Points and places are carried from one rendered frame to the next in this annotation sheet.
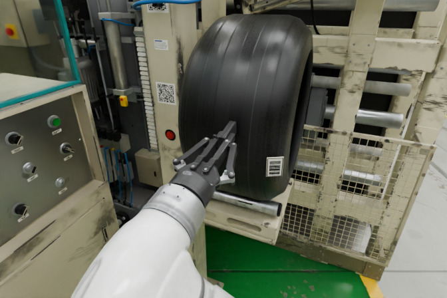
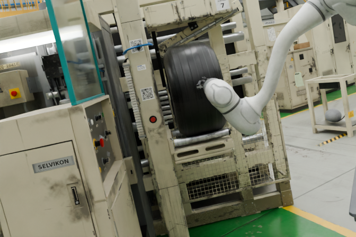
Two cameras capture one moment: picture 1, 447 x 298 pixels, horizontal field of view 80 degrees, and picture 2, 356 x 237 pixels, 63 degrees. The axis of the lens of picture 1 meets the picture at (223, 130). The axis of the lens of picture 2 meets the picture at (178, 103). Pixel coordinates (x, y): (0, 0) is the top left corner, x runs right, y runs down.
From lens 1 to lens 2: 1.12 m
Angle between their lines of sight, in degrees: 31
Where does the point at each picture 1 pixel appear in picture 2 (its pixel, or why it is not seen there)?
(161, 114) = (145, 108)
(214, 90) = (188, 69)
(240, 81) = (198, 62)
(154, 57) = (138, 75)
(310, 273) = (254, 220)
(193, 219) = not seen: hidden behind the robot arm
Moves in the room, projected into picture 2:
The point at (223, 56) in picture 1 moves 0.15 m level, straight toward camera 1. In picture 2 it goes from (185, 56) to (198, 52)
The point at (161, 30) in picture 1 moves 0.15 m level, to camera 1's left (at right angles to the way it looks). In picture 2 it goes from (141, 60) to (116, 64)
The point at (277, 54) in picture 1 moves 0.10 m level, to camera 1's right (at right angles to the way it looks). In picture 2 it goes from (206, 50) to (221, 47)
